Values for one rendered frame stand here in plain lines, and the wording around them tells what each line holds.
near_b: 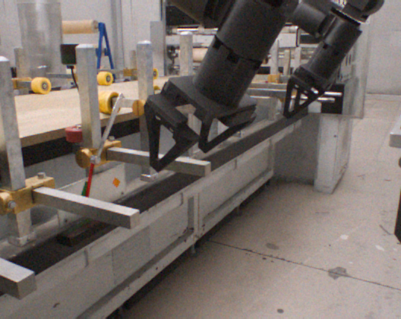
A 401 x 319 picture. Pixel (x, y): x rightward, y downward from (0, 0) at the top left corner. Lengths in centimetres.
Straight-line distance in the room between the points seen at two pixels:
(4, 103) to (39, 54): 408
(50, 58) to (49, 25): 37
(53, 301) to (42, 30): 385
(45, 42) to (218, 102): 459
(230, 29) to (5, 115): 60
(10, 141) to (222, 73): 60
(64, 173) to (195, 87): 95
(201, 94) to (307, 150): 297
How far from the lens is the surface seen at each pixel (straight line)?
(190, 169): 96
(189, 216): 212
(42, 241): 99
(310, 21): 82
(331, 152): 320
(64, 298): 153
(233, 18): 40
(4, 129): 90
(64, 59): 108
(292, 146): 339
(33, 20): 498
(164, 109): 40
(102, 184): 112
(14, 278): 63
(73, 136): 115
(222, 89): 41
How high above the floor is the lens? 113
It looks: 17 degrees down
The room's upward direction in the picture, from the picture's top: straight up
